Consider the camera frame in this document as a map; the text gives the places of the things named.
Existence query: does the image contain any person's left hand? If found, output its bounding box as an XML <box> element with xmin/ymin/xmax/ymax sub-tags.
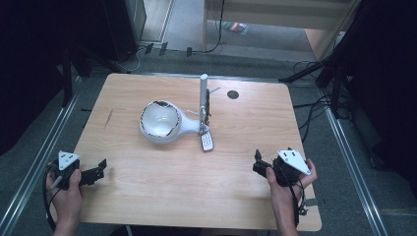
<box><xmin>45</xmin><ymin>168</ymin><xmax>84</xmax><ymax>224</ymax></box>

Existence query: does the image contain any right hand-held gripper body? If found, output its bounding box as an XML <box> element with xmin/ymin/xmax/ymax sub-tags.
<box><xmin>271</xmin><ymin>147</ymin><xmax>313</xmax><ymax>189</ymax></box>

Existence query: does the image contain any black stand leg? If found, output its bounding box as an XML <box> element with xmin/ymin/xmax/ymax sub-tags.
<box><xmin>277</xmin><ymin>60</ymin><xmax>332</xmax><ymax>84</ymax></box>

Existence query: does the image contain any black floor cable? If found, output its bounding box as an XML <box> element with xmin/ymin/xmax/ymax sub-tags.
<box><xmin>292</xmin><ymin>97</ymin><xmax>332</xmax><ymax>110</ymax></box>
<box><xmin>300</xmin><ymin>101</ymin><xmax>329</xmax><ymax>144</ymax></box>

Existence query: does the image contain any black curtain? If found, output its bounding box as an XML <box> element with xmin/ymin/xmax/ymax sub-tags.
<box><xmin>0</xmin><ymin>0</ymin><xmax>111</xmax><ymax>156</ymax></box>
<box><xmin>338</xmin><ymin>0</ymin><xmax>417</xmax><ymax>190</ymax></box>

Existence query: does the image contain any aluminium floor rail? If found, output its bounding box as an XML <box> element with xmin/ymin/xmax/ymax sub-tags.
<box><xmin>324</xmin><ymin>107</ymin><xmax>391</xmax><ymax>236</ymax></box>
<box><xmin>0</xmin><ymin>92</ymin><xmax>81</xmax><ymax>236</ymax></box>

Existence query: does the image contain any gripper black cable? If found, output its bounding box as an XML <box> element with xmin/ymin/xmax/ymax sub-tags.
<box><xmin>287</xmin><ymin>176</ymin><xmax>310</xmax><ymax>228</ymax></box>
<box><xmin>41</xmin><ymin>168</ymin><xmax>57</xmax><ymax>231</ymax></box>

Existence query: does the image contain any black cabinet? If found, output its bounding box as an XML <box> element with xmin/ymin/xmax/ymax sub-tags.
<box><xmin>100</xmin><ymin>0</ymin><xmax>148</xmax><ymax>64</ymax></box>

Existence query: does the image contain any light wooden desk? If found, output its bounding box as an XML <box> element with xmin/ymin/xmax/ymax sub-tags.
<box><xmin>202</xmin><ymin>0</ymin><xmax>362</xmax><ymax>62</ymax></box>

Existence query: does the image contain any colourful flat packet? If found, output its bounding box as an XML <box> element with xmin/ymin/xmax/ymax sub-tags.
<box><xmin>220</xmin><ymin>21</ymin><xmax>249</xmax><ymax>36</ymax></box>

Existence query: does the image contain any black upright post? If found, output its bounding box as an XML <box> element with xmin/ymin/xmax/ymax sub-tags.
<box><xmin>61</xmin><ymin>48</ymin><xmax>74</xmax><ymax>108</ymax></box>

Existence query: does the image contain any person's right hand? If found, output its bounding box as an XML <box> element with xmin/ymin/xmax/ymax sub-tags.
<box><xmin>265</xmin><ymin>158</ymin><xmax>319</xmax><ymax>202</ymax></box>

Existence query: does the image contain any black hanging cable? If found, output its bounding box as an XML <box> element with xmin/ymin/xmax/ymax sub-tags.
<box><xmin>202</xmin><ymin>0</ymin><xmax>228</xmax><ymax>54</ymax></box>

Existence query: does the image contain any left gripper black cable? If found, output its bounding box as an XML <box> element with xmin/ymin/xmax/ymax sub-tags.
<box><xmin>41</xmin><ymin>168</ymin><xmax>57</xmax><ymax>231</ymax></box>

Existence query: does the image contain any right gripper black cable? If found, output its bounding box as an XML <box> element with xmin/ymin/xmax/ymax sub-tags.
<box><xmin>287</xmin><ymin>176</ymin><xmax>310</xmax><ymax>228</ymax></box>

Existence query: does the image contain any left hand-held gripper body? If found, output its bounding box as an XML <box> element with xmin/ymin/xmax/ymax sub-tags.
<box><xmin>48</xmin><ymin>150</ymin><xmax>83</xmax><ymax>191</ymax></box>

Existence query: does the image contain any white floor cable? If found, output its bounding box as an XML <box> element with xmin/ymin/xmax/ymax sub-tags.
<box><xmin>115</xmin><ymin>48</ymin><xmax>146</xmax><ymax>74</ymax></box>

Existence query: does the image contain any green cord keychain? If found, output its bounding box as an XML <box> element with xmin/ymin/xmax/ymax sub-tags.
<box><xmin>199</xmin><ymin>88</ymin><xmax>215</xmax><ymax>152</ymax></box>

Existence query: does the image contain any white stand with dish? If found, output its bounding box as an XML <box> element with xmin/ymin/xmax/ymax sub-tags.
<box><xmin>139</xmin><ymin>73</ymin><xmax>221</xmax><ymax>146</ymax></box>

